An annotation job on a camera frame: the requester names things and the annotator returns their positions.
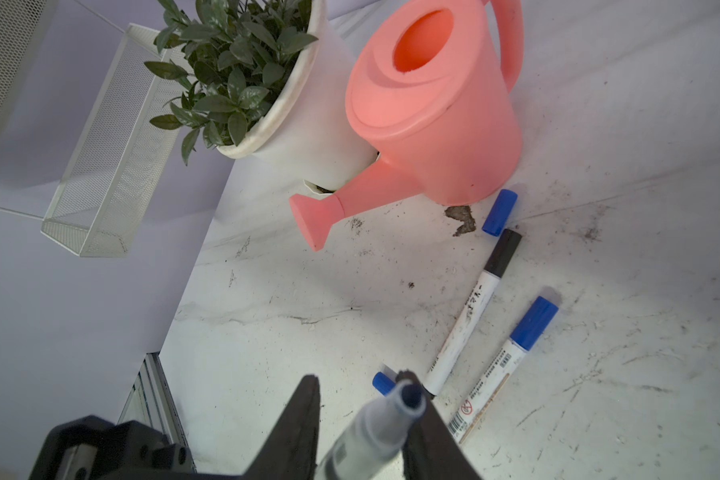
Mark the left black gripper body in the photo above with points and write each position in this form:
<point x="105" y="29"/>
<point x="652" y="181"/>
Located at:
<point x="94" y="448"/>

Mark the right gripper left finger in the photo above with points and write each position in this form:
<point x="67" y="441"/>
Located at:
<point x="290" y="450"/>

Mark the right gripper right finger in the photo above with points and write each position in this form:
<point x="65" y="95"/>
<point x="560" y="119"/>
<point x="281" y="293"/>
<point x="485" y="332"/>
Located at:
<point x="430" y="452"/>

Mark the white marker blue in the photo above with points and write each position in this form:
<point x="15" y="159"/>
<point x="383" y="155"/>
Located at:
<point x="521" y="340"/>
<point x="500" y="212"/>

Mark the white marker black tip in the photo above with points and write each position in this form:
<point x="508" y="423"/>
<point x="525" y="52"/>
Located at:
<point x="472" y="311"/>

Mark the blue pen cap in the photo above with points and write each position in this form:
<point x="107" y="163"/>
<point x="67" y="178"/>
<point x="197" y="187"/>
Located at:
<point x="383" y="383"/>

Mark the white lower mesh shelf bin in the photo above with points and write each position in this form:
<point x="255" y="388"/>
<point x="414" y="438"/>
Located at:
<point x="119" y="158"/>

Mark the white mesh shelf bin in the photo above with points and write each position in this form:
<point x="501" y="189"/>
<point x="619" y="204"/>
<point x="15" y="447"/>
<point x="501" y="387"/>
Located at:
<point x="119" y="158"/>
<point x="23" y="26"/>

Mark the pink watering can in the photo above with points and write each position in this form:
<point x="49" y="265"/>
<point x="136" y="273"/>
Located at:
<point x="430" y="92"/>

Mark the potted green plant white pot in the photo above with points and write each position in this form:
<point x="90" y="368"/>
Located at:
<point x="264" y="79"/>

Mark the white upper mesh shelf bin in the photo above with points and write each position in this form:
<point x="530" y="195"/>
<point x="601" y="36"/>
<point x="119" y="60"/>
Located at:
<point x="23" y="26"/>

